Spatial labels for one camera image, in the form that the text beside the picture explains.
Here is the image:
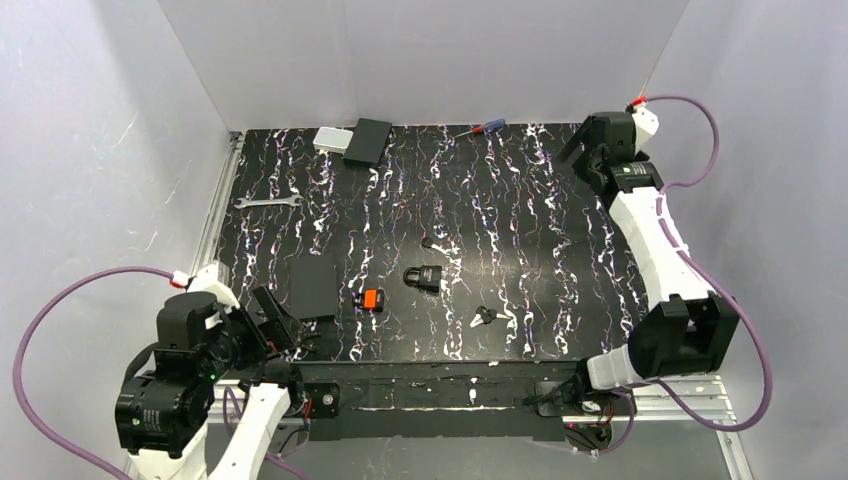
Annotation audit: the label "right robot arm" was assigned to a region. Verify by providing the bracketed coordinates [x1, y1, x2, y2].
[524, 107, 739, 416]

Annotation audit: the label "key bunch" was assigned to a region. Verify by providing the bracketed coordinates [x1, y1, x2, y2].
[469, 306, 510, 328]

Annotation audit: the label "black pliers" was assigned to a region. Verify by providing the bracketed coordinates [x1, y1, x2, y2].
[280, 332, 321, 362]

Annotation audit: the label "black box at front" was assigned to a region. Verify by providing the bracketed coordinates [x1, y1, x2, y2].
[289, 255, 338, 321]

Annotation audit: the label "black box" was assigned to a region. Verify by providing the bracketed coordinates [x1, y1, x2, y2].
[289, 255, 338, 321]
[343, 118, 392, 167]

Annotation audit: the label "blue red screwdriver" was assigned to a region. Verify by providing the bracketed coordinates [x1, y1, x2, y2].
[456, 119, 506, 138]

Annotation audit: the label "orange and black padlock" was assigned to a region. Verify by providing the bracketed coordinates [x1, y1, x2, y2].
[352, 289, 385, 313]

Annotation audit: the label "silver open-end wrench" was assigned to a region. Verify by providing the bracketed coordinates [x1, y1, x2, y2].
[234, 194, 302, 210]

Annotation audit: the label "white box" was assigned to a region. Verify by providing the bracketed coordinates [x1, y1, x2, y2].
[313, 127, 354, 154]

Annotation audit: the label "black box at back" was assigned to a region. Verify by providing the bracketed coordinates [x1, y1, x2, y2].
[343, 118, 392, 167]

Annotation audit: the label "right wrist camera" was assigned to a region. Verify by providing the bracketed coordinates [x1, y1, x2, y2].
[631, 103, 660, 151]

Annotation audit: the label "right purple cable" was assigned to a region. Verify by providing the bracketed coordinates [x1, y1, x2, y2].
[596, 94, 775, 458]

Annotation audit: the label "purple cable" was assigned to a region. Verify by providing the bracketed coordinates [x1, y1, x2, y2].
[13, 266, 193, 480]
[596, 94, 775, 458]

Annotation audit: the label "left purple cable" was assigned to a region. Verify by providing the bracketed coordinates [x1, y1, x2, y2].
[13, 266, 193, 480]

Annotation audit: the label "aluminium frame rail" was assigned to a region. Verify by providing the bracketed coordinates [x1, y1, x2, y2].
[125, 132, 753, 480]

